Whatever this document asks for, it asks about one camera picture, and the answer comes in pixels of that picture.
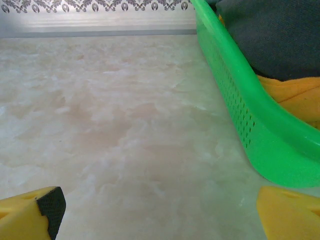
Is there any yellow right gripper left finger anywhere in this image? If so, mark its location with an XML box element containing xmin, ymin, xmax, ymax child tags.
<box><xmin>0</xmin><ymin>186</ymin><xmax>67</xmax><ymax>240</ymax></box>

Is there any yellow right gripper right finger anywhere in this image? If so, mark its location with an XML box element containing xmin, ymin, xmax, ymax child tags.
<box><xmin>256</xmin><ymin>185</ymin><xmax>320</xmax><ymax>240</ymax></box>

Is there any dark grey t-shirt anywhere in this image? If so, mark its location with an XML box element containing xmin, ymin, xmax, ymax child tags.
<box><xmin>207</xmin><ymin>0</ymin><xmax>320</xmax><ymax>82</ymax></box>

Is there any yellow t-shirt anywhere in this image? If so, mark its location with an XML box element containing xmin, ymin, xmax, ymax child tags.
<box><xmin>218</xmin><ymin>14</ymin><xmax>320</xmax><ymax>130</ymax></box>

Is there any green plastic basket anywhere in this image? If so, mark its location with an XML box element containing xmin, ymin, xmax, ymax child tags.
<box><xmin>189</xmin><ymin>0</ymin><xmax>320</xmax><ymax>189</ymax></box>

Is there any aluminium back frame rail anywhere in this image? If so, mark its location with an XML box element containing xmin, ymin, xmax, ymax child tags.
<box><xmin>0</xmin><ymin>12</ymin><xmax>198</xmax><ymax>39</ymax></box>

